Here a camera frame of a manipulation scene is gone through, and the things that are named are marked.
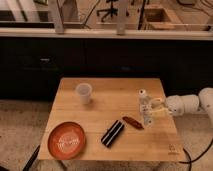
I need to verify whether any orange round plate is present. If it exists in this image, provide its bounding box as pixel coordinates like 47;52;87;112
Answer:
47;122;86;160

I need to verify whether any black office chair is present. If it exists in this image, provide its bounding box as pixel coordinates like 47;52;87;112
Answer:
96;0;118;22

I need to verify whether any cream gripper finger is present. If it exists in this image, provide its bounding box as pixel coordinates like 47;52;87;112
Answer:
151;108;169;116
151;98;166;105

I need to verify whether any clear plastic bottle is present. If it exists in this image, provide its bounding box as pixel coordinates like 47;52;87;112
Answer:
139;89;152;125

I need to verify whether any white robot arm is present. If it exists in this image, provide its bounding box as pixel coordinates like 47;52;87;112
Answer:
151;87;213;125

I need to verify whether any wooden table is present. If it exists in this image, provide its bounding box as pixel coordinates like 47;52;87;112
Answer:
38;78;184;161

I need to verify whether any black rectangular case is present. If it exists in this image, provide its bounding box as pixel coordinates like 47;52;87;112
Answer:
101;120;124;148

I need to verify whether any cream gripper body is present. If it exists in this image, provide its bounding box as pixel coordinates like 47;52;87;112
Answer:
165;94;199;116

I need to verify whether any black cable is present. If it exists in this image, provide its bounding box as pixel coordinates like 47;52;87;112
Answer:
179;138;213;171

